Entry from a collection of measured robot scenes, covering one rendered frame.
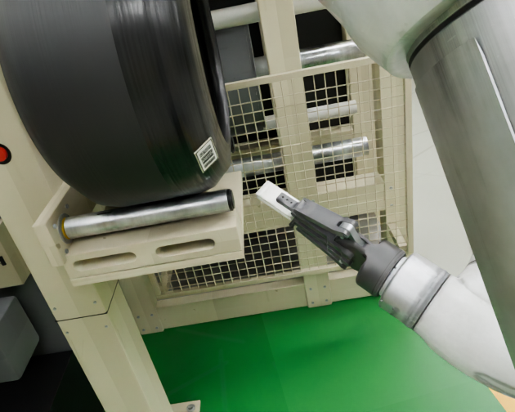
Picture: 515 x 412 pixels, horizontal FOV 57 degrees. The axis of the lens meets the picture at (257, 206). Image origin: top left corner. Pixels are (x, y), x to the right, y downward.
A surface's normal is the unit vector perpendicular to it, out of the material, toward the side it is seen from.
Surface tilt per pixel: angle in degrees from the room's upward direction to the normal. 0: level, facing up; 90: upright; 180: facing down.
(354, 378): 0
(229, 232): 90
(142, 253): 90
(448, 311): 36
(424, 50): 91
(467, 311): 28
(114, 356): 90
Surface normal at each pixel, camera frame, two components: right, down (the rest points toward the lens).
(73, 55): -0.01, 0.26
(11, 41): -0.29, 0.18
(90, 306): 0.04, 0.50
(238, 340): -0.18, -0.85
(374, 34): -0.67, 0.73
